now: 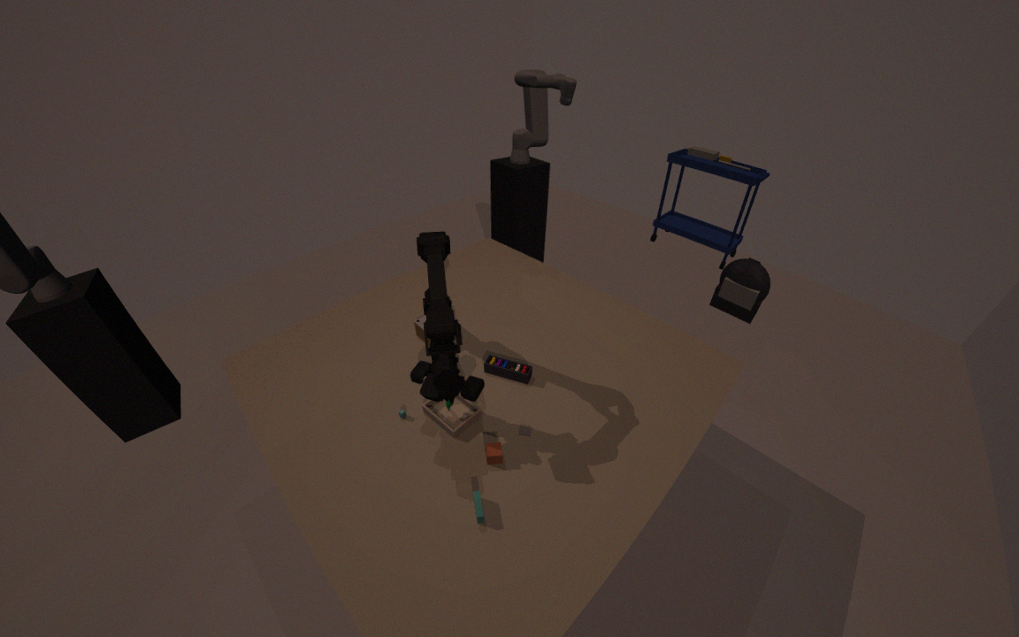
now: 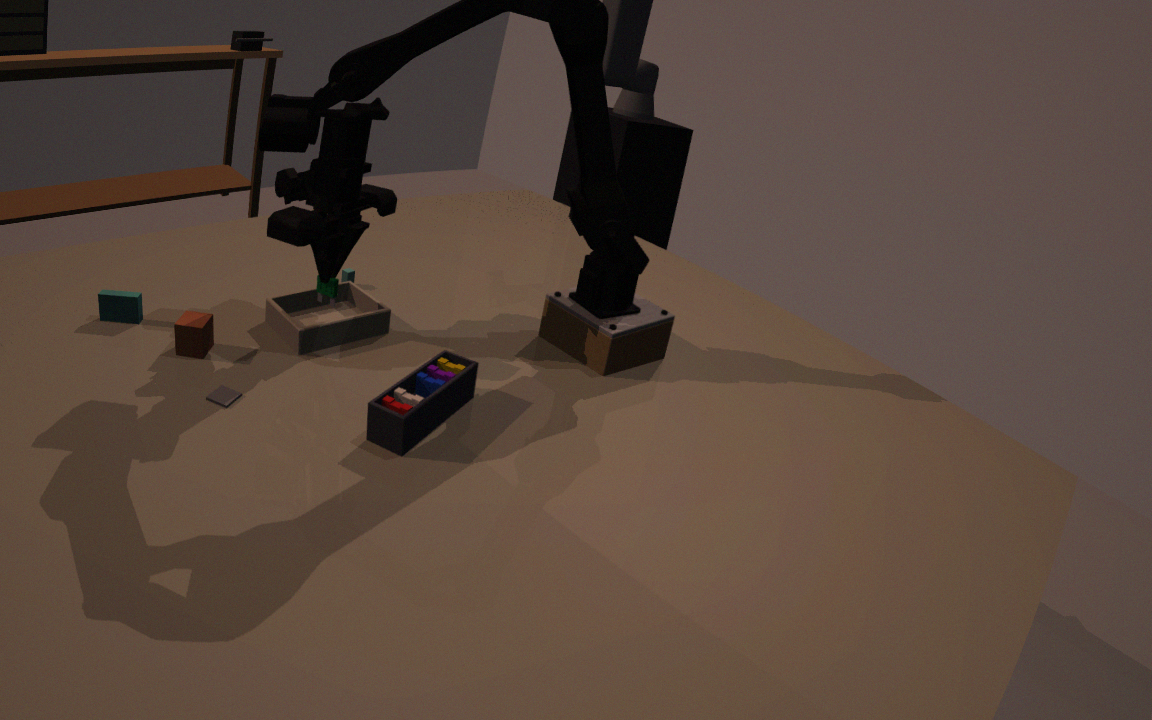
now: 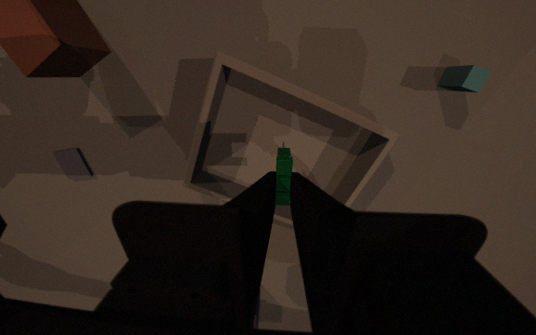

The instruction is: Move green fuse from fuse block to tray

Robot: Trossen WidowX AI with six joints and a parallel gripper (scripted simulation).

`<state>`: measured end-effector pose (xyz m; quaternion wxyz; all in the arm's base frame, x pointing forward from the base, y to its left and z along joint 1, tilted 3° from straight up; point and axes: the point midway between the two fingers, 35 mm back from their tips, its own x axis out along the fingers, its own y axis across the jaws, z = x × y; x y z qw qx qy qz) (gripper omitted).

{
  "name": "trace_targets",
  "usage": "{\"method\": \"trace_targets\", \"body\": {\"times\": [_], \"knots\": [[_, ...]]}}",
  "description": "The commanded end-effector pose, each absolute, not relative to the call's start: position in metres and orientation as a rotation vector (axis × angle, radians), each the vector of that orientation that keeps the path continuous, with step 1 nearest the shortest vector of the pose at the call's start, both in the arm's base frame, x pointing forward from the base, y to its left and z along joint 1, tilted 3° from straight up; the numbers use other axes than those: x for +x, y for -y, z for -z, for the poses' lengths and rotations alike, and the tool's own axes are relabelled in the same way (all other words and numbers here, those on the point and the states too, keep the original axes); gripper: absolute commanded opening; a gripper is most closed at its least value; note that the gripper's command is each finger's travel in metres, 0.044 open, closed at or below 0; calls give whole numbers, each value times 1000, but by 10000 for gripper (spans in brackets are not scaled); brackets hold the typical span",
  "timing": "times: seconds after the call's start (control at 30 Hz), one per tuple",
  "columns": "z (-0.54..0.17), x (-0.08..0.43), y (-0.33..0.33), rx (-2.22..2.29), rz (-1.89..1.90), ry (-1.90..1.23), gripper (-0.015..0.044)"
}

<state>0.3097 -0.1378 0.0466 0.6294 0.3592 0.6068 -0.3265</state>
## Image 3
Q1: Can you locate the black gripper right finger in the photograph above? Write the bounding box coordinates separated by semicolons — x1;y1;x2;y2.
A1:
290;172;488;333

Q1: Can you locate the reddish-brown block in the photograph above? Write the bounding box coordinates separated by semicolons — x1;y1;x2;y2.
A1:
0;0;111;78

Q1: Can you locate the brown shallow square tray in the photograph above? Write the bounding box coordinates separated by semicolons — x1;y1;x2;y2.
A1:
183;51;400;208

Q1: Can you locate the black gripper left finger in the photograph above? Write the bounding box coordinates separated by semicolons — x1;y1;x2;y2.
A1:
112;171;276;328

